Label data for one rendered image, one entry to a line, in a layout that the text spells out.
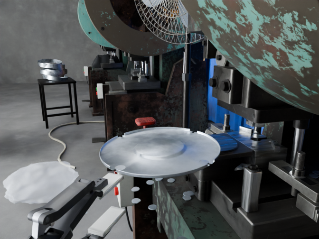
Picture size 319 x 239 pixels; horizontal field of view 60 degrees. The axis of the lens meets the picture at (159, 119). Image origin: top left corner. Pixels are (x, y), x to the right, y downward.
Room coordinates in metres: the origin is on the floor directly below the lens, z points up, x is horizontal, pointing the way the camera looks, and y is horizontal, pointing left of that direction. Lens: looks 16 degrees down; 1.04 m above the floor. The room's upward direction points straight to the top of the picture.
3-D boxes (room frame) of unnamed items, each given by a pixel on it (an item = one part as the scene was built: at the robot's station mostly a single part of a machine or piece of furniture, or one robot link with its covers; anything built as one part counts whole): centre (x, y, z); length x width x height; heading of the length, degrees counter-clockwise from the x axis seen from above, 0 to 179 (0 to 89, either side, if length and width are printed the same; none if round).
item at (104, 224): (0.40, 0.09, 0.75); 0.07 x 0.03 x 0.01; 157
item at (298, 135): (0.64, -0.34, 0.81); 0.02 x 0.02 x 0.14
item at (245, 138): (0.70, -0.26, 0.76); 0.15 x 0.09 x 0.05; 16
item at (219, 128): (0.86, -0.21, 0.76); 0.17 x 0.06 x 0.10; 16
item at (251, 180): (0.50, -0.18, 0.75); 0.03 x 0.03 x 0.10; 16
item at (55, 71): (3.41, 1.28, 0.40); 0.45 x 0.40 x 0.79; 28
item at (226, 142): (0.65, -0.09, 0.72); 0.25 x 0.14 x 0.14; 106
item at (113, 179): (0.40, 0.09, 0.81); 0.07 x 0.03 x 0.01; 157
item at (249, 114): (0.70, -0.26, 0.86); 0.20 x 0.16 x 0.05; 16
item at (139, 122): (0.96, 0.05, 0.72); 0.07 x 0.06 x 0.08; 106
